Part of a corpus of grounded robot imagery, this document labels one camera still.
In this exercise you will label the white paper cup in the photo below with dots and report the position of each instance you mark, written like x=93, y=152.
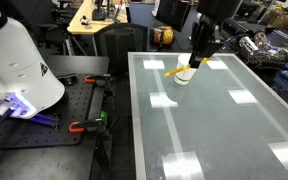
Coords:
x=184, y=76

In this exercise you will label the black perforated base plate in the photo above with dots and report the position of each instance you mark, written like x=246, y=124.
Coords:
x=77, y=100

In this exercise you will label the yellow pen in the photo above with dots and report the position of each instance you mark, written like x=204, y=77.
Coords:
x=177, y=70

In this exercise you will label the yellow black round object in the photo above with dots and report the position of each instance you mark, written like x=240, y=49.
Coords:
x=164, y=36

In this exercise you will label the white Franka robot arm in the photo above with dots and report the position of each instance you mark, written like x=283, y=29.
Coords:
x=17, y=66

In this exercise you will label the black mesh chair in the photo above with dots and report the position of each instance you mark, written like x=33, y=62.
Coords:
x=120, y=46

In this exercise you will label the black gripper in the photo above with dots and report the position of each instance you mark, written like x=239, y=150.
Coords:
x=219, y=10

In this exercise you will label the green clamp tip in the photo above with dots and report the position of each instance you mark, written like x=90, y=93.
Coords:
x=103, y=117

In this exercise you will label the light wooden desk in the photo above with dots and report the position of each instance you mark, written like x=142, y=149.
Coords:
x=99, y=26

